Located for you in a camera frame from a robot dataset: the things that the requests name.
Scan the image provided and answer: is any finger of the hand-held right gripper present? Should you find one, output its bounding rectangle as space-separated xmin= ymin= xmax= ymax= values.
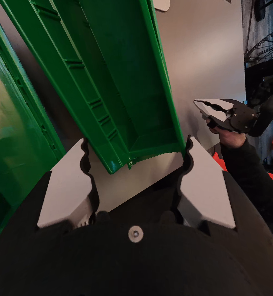
xmin=193 ymin=99 xmax=234 ymax=112
xmin=196 ymin=104 xmax=230 ymax=123

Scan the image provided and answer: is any person's right hand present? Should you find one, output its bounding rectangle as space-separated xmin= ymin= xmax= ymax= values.
xmin=208 ymin=127 xmax=246 ymax=149

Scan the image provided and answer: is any person's right forearm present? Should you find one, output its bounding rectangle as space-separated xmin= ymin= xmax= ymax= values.
xmin=220 ymin=138 xmax=273 ymax=234

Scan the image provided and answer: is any green plastic bin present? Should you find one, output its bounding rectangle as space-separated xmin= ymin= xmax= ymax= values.
xmin=0 ymin=3 xmax=66 ymax=255
xmin=0 ymin=0 xmax=186 ymax=175

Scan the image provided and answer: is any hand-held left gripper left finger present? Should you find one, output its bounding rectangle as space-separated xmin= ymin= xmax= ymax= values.
xmin=36 ymin=138 xmax=100 ymax=229

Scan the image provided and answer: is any black coiled cable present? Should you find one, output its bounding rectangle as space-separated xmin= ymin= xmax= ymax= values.
xmin=245 ymin=29 xmax=273 ymax=64

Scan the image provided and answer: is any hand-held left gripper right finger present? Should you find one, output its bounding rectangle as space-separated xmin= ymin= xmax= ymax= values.
xmin=171 ymin=135 xmax=237 ymax=230

